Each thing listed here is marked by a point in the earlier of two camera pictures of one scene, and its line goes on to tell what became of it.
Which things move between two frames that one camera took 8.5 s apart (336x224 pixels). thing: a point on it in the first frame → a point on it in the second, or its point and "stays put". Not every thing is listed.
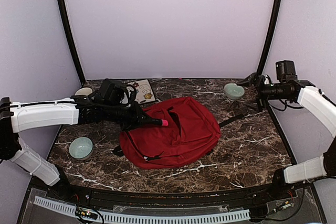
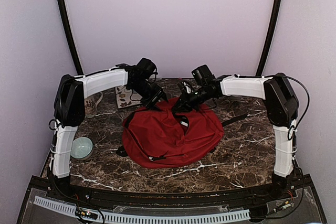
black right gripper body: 267,92 → 192,101
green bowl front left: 81,148 stays put
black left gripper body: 126,118 → 151,95
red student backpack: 192,131 stays put
